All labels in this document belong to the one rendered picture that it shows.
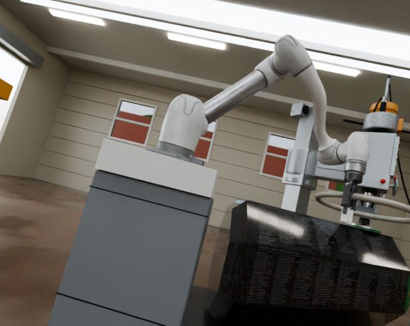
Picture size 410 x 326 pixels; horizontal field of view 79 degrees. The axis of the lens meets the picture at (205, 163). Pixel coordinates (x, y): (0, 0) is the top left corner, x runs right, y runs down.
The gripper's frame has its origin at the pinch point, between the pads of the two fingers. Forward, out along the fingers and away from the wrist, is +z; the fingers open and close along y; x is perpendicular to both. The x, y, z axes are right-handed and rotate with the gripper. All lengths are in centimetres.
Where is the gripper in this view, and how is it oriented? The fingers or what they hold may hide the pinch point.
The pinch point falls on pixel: (346, 216)
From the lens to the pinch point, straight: 134.3
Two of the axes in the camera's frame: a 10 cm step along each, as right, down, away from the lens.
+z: -2.7, 9.4, -1.9
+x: -6.6, -0.3, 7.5
